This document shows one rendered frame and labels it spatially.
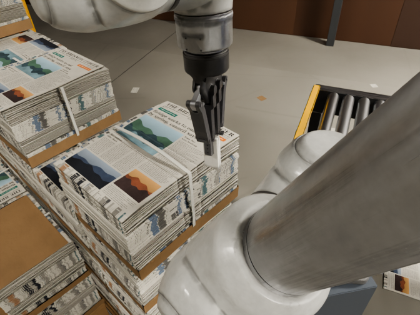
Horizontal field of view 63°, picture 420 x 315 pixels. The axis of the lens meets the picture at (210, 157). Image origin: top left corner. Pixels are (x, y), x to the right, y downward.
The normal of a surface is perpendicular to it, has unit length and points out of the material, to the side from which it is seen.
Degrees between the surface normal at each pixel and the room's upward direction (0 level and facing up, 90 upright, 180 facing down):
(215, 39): 84
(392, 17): 90
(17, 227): 0
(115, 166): 2
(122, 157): 1
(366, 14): 90
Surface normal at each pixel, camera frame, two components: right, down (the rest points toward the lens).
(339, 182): -0.95, -0.05
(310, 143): 0.11, -0.80
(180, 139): -0.08, -0.73
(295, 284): -0.40, 0.73
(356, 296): 0.18, 0.64
